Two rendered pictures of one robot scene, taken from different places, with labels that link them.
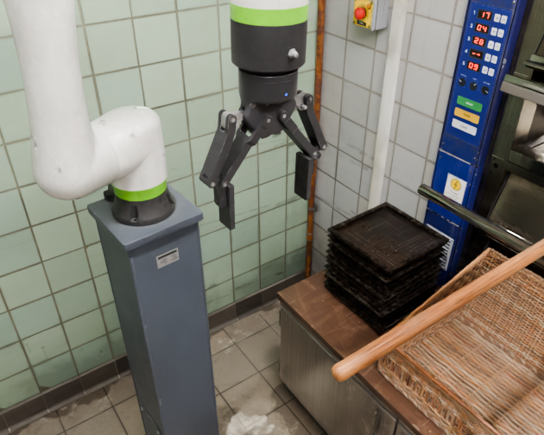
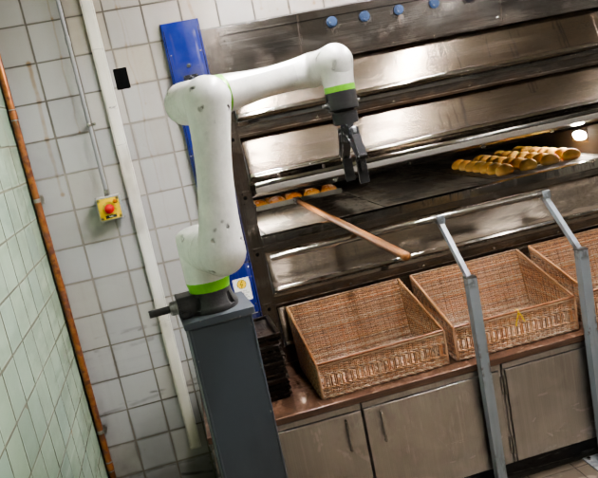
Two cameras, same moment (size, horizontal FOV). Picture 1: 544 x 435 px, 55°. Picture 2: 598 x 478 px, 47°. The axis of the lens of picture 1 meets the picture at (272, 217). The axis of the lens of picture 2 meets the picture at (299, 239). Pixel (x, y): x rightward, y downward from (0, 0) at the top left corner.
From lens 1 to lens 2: 1.98 m
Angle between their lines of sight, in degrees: 63
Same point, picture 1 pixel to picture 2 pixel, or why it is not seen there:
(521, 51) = (236, 179)
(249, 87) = (351, 116)
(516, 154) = (266, 238)
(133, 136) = not seen: hidden behind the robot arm
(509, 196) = (274, 267)
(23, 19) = (226, 135)
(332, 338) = (280, 415)
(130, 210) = (226, 296)
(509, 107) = (246, 214)
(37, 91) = (229, 181)
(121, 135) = not seen: hidden behind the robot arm
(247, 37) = (350, 94)
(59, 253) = not seen: outside the picture
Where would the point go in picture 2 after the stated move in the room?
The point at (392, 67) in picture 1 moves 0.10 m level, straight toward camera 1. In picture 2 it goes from (146, 238) to (162, 237)
